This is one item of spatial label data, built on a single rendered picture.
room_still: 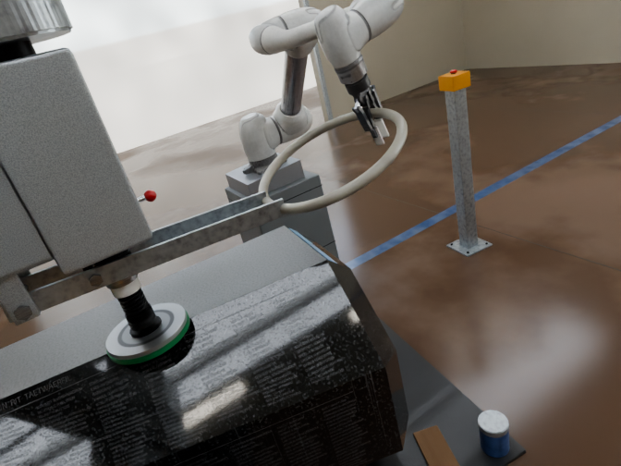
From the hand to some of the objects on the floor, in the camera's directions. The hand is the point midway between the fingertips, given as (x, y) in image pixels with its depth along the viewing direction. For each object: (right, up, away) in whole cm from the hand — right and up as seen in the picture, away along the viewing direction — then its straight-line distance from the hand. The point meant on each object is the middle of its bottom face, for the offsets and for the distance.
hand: (379, 132), depth 147 cm
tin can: (+44, -111, +14) cm, 120 cm away
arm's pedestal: (-26, -75, +127) cm, 150 cm away
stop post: (+79, -42, +139) cm, 165 cm away
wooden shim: (+24, -116, +15) cm, 119 cm away
